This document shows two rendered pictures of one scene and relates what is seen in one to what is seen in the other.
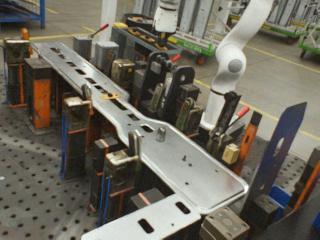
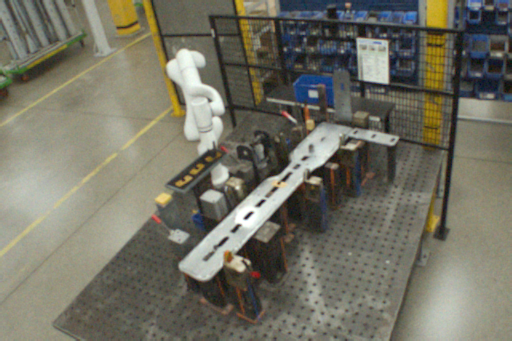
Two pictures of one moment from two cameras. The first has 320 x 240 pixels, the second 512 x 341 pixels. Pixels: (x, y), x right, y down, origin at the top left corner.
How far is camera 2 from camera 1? 2.63 m
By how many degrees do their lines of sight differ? 77
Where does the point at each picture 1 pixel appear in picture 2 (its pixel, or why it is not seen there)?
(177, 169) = (332, 139)
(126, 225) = (378, 139)
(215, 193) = (338, 128)
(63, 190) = (336, 224)
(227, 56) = (218, 123)
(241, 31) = not seen: hidden behind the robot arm
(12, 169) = (338, 254)
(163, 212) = (362, 134)
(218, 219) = (362, 115)
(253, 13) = not seen: hidden behind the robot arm
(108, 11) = not seen: outside the picture
